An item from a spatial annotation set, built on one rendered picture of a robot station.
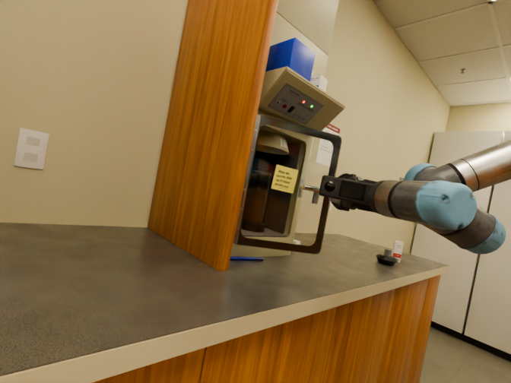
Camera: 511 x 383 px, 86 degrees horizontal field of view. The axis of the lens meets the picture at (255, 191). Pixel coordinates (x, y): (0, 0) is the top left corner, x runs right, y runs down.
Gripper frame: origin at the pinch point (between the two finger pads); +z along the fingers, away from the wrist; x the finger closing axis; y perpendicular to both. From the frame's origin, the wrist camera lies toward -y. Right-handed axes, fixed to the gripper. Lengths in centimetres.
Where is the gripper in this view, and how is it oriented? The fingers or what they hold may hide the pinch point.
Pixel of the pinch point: (327, 189)
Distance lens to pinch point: 77.7
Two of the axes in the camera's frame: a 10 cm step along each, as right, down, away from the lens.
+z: -2.7, -0.7, 9.6
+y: 9.4, 1.7, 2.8
